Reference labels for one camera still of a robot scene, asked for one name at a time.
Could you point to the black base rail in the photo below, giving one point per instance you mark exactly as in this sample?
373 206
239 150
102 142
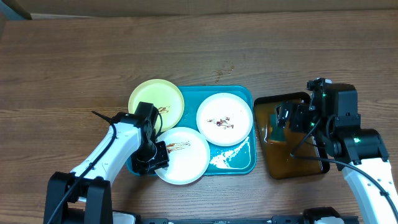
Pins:
313 215

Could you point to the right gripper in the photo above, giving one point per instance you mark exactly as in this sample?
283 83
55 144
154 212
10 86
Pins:
300 111

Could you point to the yellow-green plate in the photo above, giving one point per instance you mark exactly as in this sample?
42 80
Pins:
164 95

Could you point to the black tray with brown water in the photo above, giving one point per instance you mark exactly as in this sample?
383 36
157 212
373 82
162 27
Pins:
280 164

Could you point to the teal and yellow sponge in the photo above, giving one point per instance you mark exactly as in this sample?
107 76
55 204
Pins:
276 134

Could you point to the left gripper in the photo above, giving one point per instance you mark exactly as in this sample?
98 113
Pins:
162 160

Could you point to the dark chair part background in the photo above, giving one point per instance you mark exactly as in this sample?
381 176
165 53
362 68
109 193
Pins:
12 11

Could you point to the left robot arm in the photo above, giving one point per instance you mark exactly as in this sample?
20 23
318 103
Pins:
84 194

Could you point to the white plate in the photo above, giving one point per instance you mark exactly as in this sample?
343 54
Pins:
189 156
224 119

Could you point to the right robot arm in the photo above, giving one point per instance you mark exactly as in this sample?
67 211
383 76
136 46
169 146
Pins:
331 117

